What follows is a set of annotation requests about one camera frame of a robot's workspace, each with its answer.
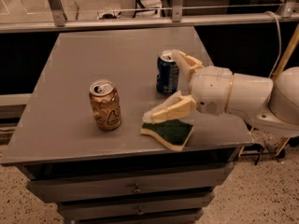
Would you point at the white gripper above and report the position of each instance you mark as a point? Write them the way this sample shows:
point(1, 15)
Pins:
point(211, 86)

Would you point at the crushed orange soda can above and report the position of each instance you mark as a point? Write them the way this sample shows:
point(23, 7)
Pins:
point(105, 104)

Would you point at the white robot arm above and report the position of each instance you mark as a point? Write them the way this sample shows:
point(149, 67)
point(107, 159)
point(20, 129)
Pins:
point(263, 103)

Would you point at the blue soda can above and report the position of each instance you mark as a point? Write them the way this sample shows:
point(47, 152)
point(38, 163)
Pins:
point(168, 73)

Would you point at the green and yellow sponge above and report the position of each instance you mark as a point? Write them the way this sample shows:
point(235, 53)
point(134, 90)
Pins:
point(173, 134)

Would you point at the top drawer knob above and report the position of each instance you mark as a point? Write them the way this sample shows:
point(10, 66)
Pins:
point(136, 189)

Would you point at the drawer knob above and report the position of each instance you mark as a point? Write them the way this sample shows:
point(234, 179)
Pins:
point(140, 212)
point(136, 189)

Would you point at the grey drawer cabinet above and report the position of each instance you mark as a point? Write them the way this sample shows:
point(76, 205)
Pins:
point(90, 173)

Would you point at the yellow robot base frame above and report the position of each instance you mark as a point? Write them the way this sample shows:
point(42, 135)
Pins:
point(259, 149)

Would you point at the metal guard rail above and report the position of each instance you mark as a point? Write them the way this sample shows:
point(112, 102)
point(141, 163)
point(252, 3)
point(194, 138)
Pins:
point(66, 15)

